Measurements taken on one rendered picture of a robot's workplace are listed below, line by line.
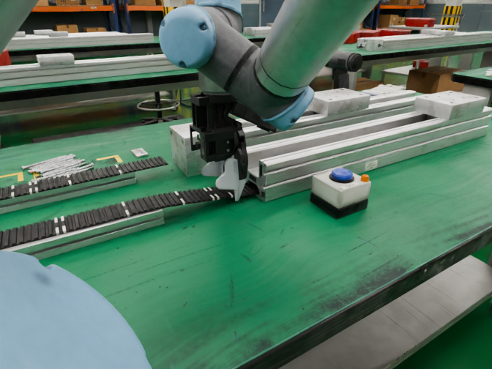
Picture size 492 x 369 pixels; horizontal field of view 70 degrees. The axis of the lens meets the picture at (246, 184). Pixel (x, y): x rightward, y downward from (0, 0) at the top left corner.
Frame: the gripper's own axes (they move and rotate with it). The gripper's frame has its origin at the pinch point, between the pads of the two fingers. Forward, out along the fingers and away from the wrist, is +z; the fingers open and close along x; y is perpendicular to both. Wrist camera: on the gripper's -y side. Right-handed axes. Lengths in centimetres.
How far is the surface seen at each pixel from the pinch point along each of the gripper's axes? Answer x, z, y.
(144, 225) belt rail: 2.5, 1.1, 19.2
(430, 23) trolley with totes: -259, -16, -439
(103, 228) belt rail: 2.5, -0.4, 25.9
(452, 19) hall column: -564, -6, -988
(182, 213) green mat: 0.8, 2.0, 11.5
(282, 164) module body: 5.6, -5.7, -8.2
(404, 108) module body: -13, -4, -70
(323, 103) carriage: -14.9, -9.9, -36.3
